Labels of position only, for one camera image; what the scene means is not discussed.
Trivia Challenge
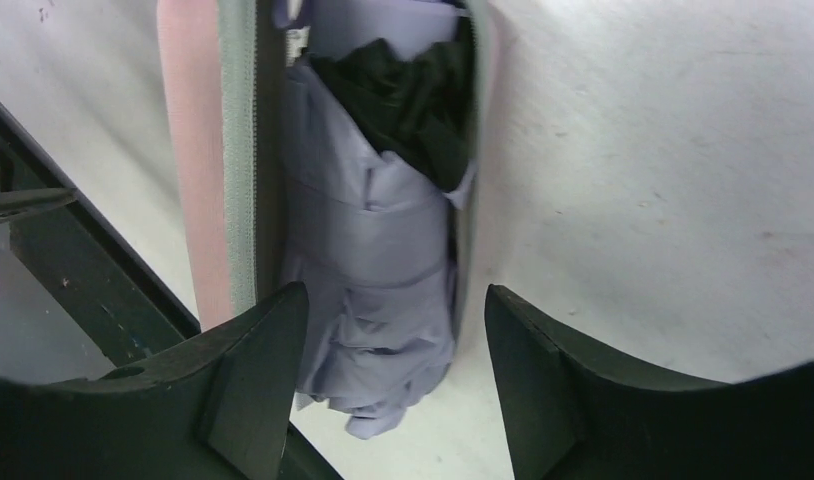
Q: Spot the lavender folding umbrella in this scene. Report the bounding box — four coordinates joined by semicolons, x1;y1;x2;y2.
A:
281;1;476;440

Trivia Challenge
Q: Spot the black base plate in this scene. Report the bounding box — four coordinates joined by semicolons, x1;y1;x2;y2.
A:
0;103;337;479

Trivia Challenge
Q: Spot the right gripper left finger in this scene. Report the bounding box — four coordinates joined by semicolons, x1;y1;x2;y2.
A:
0;282;308;479

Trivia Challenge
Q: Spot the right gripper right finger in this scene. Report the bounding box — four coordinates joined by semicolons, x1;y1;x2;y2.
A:
484;285;814;479

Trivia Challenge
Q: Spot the pink umbrella case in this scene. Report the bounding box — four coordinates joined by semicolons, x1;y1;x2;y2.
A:
156;0;501;339

